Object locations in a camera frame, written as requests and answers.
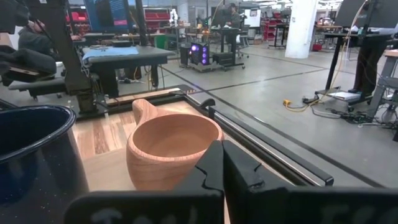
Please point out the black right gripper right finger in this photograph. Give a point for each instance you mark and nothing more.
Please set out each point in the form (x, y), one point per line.
(264, 202)

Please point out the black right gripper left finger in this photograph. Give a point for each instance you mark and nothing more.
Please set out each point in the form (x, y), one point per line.
(186, 205)

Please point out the dark blue enamel mug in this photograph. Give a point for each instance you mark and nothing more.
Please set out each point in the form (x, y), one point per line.
(37, 174)

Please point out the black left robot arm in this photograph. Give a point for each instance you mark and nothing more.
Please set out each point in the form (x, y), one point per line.
(62, 46)

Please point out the wooden tray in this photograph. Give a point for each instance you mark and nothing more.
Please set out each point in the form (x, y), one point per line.
(105, 174)

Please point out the yellow power plug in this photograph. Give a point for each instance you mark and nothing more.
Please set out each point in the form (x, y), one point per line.
(286, 102)

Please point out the white flat board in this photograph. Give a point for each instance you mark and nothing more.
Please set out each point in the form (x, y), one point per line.
(345, 96)

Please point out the black rolling workstation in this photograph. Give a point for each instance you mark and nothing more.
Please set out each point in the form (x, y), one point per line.
(224, 57)

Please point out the computer tower with purple lights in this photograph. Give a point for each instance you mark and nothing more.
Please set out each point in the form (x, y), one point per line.
(199, 54)

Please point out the grey side desk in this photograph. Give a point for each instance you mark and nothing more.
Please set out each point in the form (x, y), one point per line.
(149, 56)

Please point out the green bin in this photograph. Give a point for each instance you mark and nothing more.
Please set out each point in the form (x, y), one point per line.
(161, 42)

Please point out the grey metal table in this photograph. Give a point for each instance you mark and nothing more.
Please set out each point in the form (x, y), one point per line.
(384, 81)

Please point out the blue desk mat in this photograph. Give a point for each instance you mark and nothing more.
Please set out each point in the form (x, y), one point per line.
(109, 52)

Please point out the red storage rack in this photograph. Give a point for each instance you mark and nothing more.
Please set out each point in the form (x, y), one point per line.
(270, 29)
(155, 15)

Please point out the person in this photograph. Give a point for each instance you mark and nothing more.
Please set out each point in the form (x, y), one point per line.
(368, 62)
(34, 42)
(235, 18)

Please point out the white building pillar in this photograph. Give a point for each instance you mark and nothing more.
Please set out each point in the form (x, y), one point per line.
(301, 28)

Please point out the black standing desk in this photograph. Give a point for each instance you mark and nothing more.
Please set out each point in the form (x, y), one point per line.
(342, 35)

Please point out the blue-screen computer monitor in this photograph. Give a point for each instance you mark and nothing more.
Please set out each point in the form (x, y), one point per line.
(107, 14)

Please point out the black computer monitor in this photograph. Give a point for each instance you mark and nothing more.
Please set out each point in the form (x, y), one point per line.
(351, 14)

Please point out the black metal table frame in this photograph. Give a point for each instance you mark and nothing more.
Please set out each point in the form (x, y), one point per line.
(149, 104)

